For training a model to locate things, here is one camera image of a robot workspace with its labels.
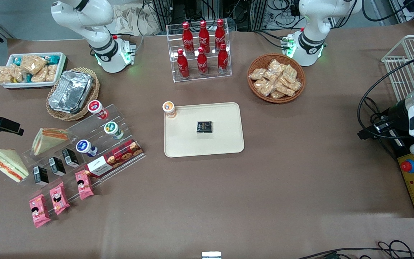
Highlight pink snack packet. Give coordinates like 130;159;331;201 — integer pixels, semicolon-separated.
29;194;51;228
49;182;70;215
75;170;95;200

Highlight aluminium frame rack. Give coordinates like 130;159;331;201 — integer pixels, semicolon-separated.
151;0;269;31

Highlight orange lid yogurt cup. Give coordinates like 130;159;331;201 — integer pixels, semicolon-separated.
162;101;177;119

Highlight white rectangular bin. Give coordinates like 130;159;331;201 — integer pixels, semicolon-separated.
0;53;67;89

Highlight red cola bottle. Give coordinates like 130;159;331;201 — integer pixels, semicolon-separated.
197;47;208;76
217;44;229;74
182;22;194;55
198;21;211;54
177;49;190;78
215;19;226;51

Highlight triangle sandwich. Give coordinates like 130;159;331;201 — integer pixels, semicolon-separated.
31;128;75;156
0;149;30;183

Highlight beige plastic tray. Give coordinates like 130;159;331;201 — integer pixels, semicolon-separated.
164;103;245;158

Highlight clear wrapped rice cracker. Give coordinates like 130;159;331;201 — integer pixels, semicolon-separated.
31;68;48;83
11;65;26;83
0;66;15;85
20;55;48;75
45;65;59;82

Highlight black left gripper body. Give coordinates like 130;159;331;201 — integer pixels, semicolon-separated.
383;100;410;135

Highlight silver foil container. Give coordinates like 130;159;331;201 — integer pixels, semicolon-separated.
48;71;93;114

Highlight round wicker basket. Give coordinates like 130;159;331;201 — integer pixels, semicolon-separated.
247;53;306;104

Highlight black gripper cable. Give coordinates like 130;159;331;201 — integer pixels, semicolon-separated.
357;57;414;139

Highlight green lid yogurt cup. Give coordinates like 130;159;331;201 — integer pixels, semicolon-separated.
104;122;124;140

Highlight blue lid yogurt cup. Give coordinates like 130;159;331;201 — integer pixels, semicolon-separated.
76;140;99;158

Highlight crumpled beige cloth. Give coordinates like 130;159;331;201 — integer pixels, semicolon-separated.
109;4;161;36

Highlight oval wicker basket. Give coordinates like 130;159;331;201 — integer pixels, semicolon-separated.
46;67;100;121

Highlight black floor cable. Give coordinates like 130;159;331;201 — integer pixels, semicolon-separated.
296;240;414;259

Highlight small black carton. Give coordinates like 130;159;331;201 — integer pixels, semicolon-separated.
48;157;66;177
62;148;80;168
33;166;50;186

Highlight clear acrylic step stand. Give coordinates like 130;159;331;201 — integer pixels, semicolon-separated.
0;104;147;200

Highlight red tartan cookie box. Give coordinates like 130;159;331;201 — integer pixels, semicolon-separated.
85;140;145;178

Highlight white wire basket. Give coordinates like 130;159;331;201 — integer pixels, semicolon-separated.
381;35;414;103

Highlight red lid yogurt cup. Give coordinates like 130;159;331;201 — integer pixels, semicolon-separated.
87;100;109;120

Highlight clear acrylic bottle rack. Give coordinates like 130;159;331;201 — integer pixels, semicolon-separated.
166;22;232;83

